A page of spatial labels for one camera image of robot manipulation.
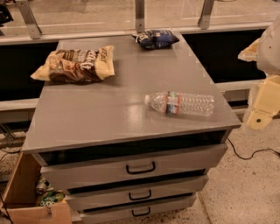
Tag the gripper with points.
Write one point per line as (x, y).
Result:
(269, 51)

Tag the brown and cream chip bag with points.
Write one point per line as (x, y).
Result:
(77, 66)

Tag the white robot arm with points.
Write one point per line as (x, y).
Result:
(268, 52)

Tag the dark blue chip bag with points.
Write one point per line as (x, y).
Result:
(155, 39)

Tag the green snack bag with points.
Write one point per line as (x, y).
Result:
(50, 198)

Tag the clear plastic water bottle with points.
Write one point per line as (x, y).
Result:
(176, 103)

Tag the grey drawer cabinet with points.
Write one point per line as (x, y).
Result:
(109, 119)

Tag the middle grey drawer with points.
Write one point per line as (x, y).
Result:
(137, 192)

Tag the grey drawer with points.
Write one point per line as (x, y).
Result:
(137, 192)
(141, 166)
(137, 210)

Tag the bottom grey drawer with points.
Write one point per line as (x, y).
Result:
(137, 210)

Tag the top grey drawer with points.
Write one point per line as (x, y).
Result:
(141, 166)

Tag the metal can in box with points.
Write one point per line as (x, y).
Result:
(41, 186)

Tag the black object top left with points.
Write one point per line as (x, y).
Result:
(5, 15)

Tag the cardboard box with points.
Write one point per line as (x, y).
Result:
(19, 197)

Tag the right metal railing post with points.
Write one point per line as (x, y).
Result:
(205, 16)

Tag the metal railing post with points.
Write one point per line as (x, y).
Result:
(139, 12)
(29, 19)
(205, 16)

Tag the middle metal railing post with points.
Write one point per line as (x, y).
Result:
(139, 12)

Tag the left metal railing post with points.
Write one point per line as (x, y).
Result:
(29, 19)

